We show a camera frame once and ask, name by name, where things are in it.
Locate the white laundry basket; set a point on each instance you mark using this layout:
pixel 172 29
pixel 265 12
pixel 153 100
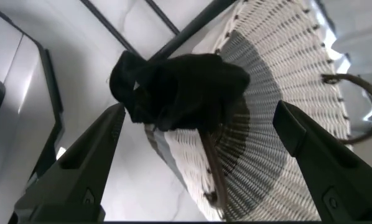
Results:
pixel 282 46

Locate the black garment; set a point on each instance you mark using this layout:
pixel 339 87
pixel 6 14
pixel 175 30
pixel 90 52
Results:
pixel 179 90

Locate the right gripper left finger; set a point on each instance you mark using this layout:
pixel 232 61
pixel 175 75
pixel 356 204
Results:
pixel 64 193

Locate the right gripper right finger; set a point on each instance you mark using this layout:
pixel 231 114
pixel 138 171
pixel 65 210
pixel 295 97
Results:
pixel 354 193

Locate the black clothes rack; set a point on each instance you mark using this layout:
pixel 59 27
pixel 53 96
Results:
pixel 192 28

